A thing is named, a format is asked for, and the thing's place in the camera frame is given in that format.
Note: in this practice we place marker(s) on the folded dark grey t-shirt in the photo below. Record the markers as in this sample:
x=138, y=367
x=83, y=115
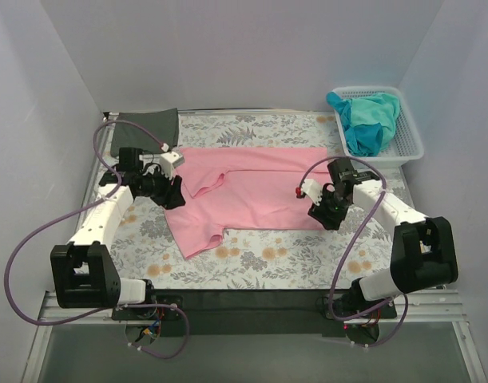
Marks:
x=164, y=125

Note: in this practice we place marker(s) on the teal t-shirt in basket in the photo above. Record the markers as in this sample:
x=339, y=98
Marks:
x=369, y=123

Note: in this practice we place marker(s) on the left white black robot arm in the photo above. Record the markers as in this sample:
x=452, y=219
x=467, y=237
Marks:
x=83, y=270

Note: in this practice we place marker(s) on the aluminium frame rail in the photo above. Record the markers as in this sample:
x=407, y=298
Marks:
x=426, y=306

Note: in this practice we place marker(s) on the pink t-shirt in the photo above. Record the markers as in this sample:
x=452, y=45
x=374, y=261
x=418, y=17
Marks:
x=240, y=188

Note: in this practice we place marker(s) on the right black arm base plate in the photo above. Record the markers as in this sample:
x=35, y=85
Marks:
x=344, y=304

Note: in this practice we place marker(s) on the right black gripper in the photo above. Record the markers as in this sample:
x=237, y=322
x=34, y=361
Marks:
x=323, y=212

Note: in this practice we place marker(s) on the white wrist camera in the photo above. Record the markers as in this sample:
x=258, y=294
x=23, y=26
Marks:
x=168, y=162
x=312, y=189

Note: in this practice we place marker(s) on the white plastic basket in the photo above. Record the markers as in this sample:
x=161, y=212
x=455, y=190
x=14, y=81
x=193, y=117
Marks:
x=406, y=145

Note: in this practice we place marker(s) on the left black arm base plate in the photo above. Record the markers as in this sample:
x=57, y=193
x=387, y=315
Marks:
x=151, y=313

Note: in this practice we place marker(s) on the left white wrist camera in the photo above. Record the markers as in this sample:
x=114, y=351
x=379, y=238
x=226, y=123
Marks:
x=168, y=162

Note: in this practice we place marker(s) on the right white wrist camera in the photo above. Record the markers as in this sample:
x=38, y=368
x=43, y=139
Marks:
x=312, y=189

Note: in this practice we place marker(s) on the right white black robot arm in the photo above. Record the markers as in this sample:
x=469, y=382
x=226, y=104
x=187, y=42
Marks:
x=423, y=253

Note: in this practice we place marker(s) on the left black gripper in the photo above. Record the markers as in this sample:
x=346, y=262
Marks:
x=170, y=195

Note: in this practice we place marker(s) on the floral patterned table mat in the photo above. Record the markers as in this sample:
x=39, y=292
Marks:
x=144, y=247

